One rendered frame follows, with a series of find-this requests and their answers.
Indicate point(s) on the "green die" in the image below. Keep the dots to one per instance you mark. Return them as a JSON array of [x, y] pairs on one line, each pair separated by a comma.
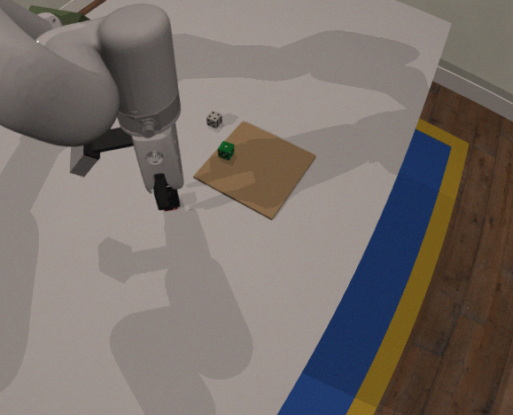
[[226, 150]]

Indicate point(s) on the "brown square mat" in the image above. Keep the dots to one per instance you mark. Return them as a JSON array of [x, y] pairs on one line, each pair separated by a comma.
[[262, 172]]

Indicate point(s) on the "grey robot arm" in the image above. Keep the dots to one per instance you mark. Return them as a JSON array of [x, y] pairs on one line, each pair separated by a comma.
[[47, 97]]

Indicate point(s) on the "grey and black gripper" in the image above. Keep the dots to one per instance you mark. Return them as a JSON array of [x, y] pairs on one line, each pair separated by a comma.
[[163, 170]]

